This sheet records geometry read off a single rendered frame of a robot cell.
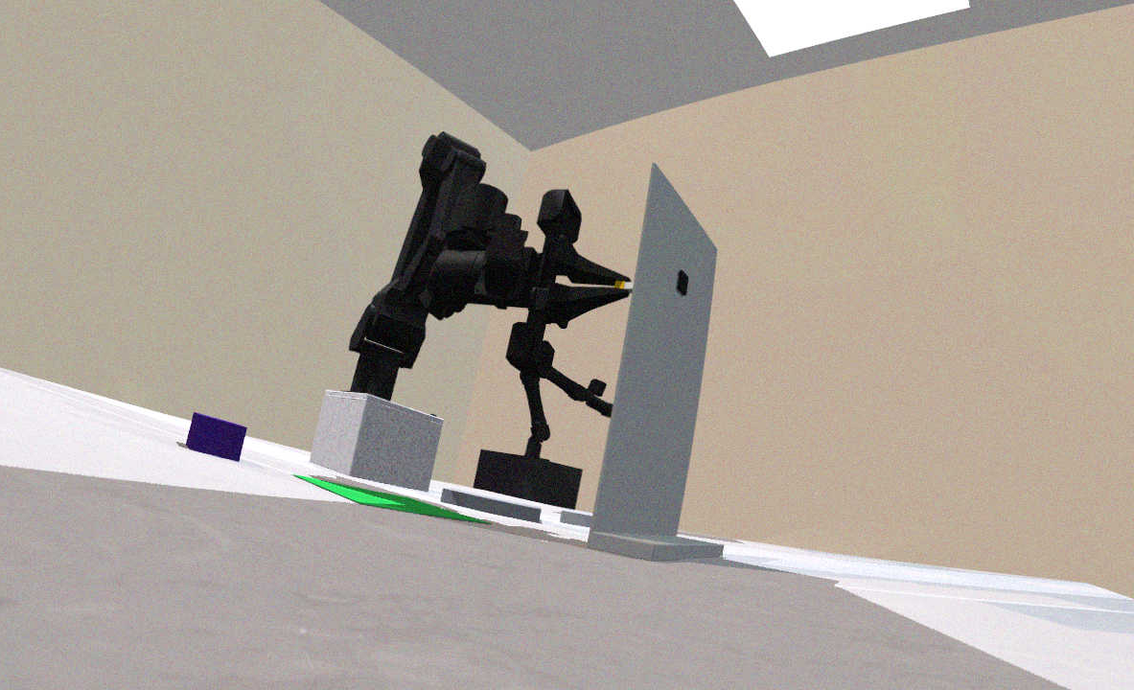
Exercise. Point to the green square marking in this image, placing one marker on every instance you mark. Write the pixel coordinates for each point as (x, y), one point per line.
(395, 502)

